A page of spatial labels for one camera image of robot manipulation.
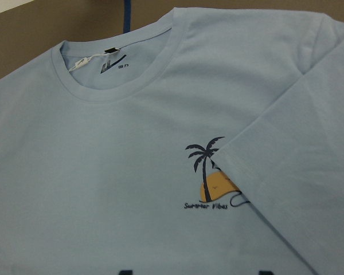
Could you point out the light blue t-shirt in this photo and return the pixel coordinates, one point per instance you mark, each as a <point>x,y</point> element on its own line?
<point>209,142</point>

